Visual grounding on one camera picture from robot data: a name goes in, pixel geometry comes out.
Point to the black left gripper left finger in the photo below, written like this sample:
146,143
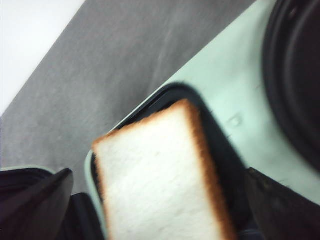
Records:
38,212

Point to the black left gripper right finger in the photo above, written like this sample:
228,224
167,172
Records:
281,213

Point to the mint green breakfast maker base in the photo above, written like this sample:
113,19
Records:
225,82

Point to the black frying pan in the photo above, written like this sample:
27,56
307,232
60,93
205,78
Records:
291,73

